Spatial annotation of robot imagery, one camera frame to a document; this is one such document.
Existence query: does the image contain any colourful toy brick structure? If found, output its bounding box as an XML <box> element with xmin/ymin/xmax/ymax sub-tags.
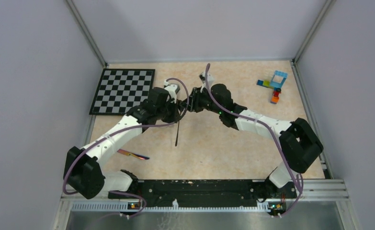
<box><xmin>257</xmin><ymin>70</ymin><xmax>288</xmax><ymax>104</ymax></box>

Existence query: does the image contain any black spoon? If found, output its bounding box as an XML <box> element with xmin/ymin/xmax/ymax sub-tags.
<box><xmin>175</xmin><ymin>121</ymin><xmax>180</xmax><ymax>147</ymax></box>

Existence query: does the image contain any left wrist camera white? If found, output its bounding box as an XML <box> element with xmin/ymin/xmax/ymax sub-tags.
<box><xmin>163</xmin><ymin>80</ymin><xmax>180</xmax><ymax>94</ymax></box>

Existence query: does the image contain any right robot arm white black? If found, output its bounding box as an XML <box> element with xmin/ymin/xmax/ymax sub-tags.
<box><xmin>180</xmin><ymin>84</ymin><xmax>324</xmax><ymax>197</ymax></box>

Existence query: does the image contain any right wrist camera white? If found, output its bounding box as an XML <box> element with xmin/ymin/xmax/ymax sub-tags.
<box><xmin>199</xmin><ymin>72</ymin><xmax>215</xmax><ymax>92</ymax></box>

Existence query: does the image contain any iridescent rainbow knife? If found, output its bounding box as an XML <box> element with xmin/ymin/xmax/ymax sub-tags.
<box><xmin>117</xmin><ymin>149</ymin><xmax>150</xmax><ymax>160</ymax></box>

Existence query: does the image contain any black white checkerboard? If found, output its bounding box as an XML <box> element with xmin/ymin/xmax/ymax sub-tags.
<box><xmin>89</xmin><ymin>68</ymin><xmax>156</xmax><ymax>115</ymax></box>

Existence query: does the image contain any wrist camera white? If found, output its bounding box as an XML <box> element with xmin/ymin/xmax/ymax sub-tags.
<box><xmin>199</xmin><ymin>72</ymin><xmax>215</xmax><ymax>92</ymax></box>
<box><xmin>163</xmin><ymin>80</ymin><xmax>180</xmax><ymax>94</ymax></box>

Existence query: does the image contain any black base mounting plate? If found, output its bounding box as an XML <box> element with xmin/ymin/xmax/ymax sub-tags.
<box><xmin>108</xmin><ymin>179</ymin><xmax>297</xmax><ymax>209</ymax></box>

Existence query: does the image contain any white slotted cable duct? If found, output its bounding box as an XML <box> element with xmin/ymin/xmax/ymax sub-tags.
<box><xmin>71</xmin><ymin>201</ymin><xmax>270</xmax><ymax>213</ymax></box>

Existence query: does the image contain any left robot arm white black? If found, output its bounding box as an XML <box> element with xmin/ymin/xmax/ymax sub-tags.
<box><xmin>63</xmin><ymin>84</ymin><xmax>180</xmax><ymax>199</ymax></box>

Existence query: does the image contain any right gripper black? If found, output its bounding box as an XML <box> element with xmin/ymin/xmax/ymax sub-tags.
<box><xmin>180</xmin><ymin>86</ymin><xmax>223</xmax><ymax>115</ymax></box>

